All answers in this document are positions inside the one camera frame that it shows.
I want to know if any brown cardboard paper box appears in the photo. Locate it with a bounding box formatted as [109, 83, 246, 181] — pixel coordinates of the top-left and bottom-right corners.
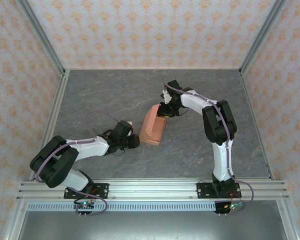
[139, 104, 167, 146]

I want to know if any slotted grey cable duct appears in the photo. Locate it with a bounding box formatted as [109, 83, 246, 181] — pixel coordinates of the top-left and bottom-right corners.
[26, 202, 244, 212]

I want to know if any aluminium table side rail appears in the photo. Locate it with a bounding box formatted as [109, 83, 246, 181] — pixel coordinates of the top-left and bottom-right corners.
[239, 70, 276, 181]
[28, 69, 71, 181]

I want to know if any aluminium mounting rail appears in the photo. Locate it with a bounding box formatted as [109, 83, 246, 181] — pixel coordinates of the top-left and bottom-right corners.
[16, 178, 290, 201]

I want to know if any aluminium frame post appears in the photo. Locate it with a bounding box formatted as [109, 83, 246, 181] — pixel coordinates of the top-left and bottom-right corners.
[239, 0, 289, 76]
[15, 0, 67, 76]

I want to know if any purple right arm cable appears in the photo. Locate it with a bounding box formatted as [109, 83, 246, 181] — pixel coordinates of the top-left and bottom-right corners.
[160, 77, 255, 216]

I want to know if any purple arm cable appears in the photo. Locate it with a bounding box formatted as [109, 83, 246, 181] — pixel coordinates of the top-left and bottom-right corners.
[34, 109, 122, 216]
[160, 77, 255, 216]

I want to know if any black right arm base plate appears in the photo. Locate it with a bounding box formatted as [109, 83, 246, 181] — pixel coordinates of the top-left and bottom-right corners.
[196, 181, 241, 200]

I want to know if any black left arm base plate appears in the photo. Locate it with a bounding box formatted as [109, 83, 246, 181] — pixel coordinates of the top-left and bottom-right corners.
[63, 183, 110, 200]

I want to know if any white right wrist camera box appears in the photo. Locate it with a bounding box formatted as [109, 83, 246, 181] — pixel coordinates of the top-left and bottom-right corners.
[160, 89, 173, 105]

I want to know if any grey metal sheet panel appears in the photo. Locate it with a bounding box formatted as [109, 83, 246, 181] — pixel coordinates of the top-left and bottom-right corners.
[16, 211, 289, 240]

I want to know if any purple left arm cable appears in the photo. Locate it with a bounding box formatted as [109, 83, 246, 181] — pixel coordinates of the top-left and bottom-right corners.
[34, 109, 122, 216]

